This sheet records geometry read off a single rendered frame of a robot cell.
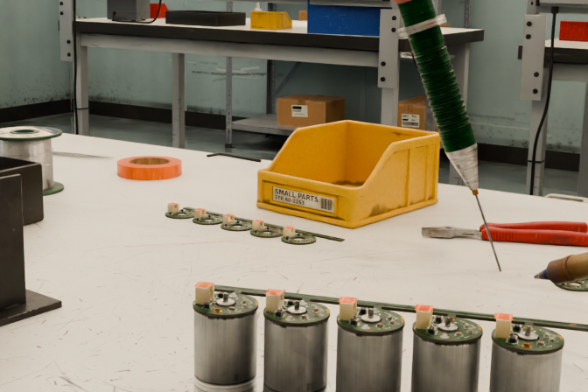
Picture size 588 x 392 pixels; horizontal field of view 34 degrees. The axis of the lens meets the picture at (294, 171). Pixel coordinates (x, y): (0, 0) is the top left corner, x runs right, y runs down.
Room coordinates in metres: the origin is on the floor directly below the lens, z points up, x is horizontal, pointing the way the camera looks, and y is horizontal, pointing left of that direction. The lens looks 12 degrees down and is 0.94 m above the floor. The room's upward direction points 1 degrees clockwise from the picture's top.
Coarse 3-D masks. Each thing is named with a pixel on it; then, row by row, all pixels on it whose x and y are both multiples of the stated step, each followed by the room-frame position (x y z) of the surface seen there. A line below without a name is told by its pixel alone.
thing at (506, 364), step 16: (528, 336) 0.32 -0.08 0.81; (496, 352) 0.32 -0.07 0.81; (512, 352) 0.31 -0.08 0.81; (560, 352) 0.31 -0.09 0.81; (496, 368) 0.32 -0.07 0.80; (512, 368) 0.31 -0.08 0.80; (528, 368) 0.31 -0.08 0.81; (544, 368) 0.31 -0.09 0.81; (560, 368) 0.32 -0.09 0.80; (496, 384) 0.32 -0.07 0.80; (512, 384) 0.31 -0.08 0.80; (528, 384) 0.31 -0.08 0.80; (544, 384) 0.31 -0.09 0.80
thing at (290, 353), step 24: (288, 312) 0.34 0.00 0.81; (264, 336) 0.34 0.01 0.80; (288, 336) 0.33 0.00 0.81; (312, 336) 0.33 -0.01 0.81; (264, 360) 0.34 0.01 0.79; (288, 360) 0.33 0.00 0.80; (312, 360) 0.33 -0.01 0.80; (264, 384) 0.34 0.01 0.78; (288, 384) 0.33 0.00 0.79; (312, 384) 0.33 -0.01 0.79
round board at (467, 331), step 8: (432, 320) 0.34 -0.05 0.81; (440, 320) 0.33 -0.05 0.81; (456, 320) 0.34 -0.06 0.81; (464, 320) 0.34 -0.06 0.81; (416, 328) 0.33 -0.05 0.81; (432, 328) 0.32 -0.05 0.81; (464, 328) 0.33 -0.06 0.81; (472, 328) 0.33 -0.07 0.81; (480, 328) 0.33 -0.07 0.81; (424, 336) 0.32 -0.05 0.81; (432, 336) 0.32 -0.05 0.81; (456, 336) 0.32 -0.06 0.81; (464, 336) 0.32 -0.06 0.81; (472, 336) 0.32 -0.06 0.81; (480, 336) 0.32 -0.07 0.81; (456, 344) 0.32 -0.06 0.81
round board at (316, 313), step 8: (288, 304) 0.35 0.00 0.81; (304, 304) 0.35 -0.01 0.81; (312, 304) 0.35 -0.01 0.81; (320, 304) 0.35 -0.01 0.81; (264, 312) 0.34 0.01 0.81; (272, 312) 0.34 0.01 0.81; (280, 312) 0.34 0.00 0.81; (312, 312) 0.34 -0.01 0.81; (320, 312) 0.34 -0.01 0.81; (328, 312) 0.34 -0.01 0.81; (272, 320) 0.33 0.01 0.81; (280, 320) 0.33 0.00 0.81; (296, 320) 0.33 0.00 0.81; (304, 320) 0.33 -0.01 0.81; (312, 320) 0.33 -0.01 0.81; (320, 320) 0.33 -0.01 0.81
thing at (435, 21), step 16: (416, 0) 0.31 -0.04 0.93; (416, 16) 0.31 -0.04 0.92; (432, 16) 0.32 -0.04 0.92; (400, 32) 0.32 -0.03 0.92; (416, 32) 0.31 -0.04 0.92; (432, 32) 0.31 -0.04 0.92; (416, 48) 0.32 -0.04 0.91; (432, 48) 0.31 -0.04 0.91; (416, 64) 0.32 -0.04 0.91; (432, 64) 0.31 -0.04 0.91; (448, 64) 0.32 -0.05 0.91; (432, 80) 0.31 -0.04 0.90; (448, 80) 0.31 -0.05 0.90; (432, 96) 0.31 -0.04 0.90; (448, 96) 0.31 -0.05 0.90; (448, 112) 0.31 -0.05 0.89; (464, 112) 0.31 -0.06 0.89; (448, 128) 0.31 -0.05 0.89; (464, 128) 0.31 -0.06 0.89; (448, 144) 0.31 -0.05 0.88; (464, 144) 0.31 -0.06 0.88
